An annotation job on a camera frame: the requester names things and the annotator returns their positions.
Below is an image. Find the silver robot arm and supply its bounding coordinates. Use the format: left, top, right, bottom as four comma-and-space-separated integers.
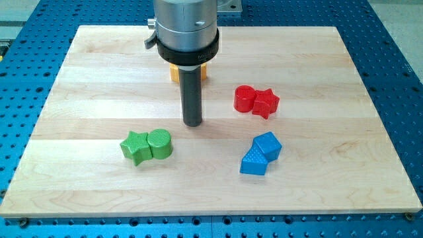
144, 0, 219, 127

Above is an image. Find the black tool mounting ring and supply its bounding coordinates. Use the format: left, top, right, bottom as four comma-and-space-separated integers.
156, 29, 220, 66

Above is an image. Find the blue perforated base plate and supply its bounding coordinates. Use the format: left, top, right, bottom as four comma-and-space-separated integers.
1, 1, 422, 237

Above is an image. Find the yellow heart block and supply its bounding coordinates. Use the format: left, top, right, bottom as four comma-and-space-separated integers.
169, 63, 207, 83

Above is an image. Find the red star block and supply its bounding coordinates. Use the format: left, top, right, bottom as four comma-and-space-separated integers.
252, 89, 280, 120

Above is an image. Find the board clamp screw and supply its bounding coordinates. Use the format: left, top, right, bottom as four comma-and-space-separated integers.
404, 213, 414, 221
18, 218, 29, 228

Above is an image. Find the blue cube block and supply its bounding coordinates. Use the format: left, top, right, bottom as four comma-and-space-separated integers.
253, 132, 283, 163

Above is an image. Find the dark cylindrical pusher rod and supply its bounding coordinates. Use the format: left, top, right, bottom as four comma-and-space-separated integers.
178, 65, 202, 127

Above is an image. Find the red cylinder block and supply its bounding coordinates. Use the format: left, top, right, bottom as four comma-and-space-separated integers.
233, 85, 256, 112

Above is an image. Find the right board clamp screw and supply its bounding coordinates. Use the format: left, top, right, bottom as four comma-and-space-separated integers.
404, 213, 414, 221

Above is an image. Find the light wooden board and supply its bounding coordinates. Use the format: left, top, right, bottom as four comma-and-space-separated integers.
1, 25, 422, 218

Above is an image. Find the left board clamp screw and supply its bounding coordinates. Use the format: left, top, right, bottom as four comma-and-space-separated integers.
18, 218, 29, 228

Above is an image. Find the green cylinder block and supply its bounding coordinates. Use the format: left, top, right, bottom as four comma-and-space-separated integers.
147, 128, 173, 159

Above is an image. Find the green star block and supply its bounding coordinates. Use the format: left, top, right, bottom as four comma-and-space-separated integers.
120, 131, 153, 166

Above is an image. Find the grey metal bracket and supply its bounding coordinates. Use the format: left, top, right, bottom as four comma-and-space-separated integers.
217, 0, 243, 13

